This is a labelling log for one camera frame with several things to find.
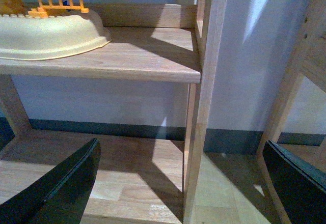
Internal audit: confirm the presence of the left wooden shelf unit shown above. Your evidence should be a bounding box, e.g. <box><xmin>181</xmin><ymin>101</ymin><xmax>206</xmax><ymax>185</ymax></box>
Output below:
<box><xmin>1</xmin><ymin>0</ymin><xmax>227</xmax><ymax>223</ymax></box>

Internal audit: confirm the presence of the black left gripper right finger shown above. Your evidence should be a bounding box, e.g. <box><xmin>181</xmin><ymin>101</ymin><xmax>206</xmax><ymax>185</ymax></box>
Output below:
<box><xmin>263</xmin><ymin>141</ymin><xmax>325</xmax><ymax>223</ymax></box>

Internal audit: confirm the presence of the wooden shelf unit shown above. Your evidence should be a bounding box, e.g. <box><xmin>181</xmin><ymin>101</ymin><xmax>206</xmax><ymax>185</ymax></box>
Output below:
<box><xmin>1</xmin><ymin>0</ymin><xmax>227</xmax><ymax>223</ymax></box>
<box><xmin>256</xmin><ymin>0</ymin><xmax>325</xmax><ymax>223</ymax></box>

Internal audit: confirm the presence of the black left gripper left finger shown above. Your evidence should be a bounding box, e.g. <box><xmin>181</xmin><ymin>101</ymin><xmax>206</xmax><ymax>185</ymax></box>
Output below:
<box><xmin>1</xmin><ymin>138</ymin><xmax>101</xmax><ymax>223</ymax></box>

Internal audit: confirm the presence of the cream plastic toy base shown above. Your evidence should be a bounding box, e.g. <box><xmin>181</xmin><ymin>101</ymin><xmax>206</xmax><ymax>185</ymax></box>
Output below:
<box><xmin>1</xmin><ymin>11</ymin><xmax>112</xmax><ymax>61</ymax></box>

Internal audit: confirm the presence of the orange toy fence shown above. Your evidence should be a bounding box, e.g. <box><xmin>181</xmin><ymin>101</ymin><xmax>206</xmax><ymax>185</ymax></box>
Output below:
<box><xmin>28</xmin><ymin>0</ymin><xmax>89</xmax><ymax>18</ymax></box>

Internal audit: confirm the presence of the right wooden shelf unit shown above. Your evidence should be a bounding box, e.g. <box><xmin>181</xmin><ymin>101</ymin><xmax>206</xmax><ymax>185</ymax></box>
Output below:
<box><xmin>256</xmin><ymin>0</ymin><xmax>325</xmax><ymax>223</ymax></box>

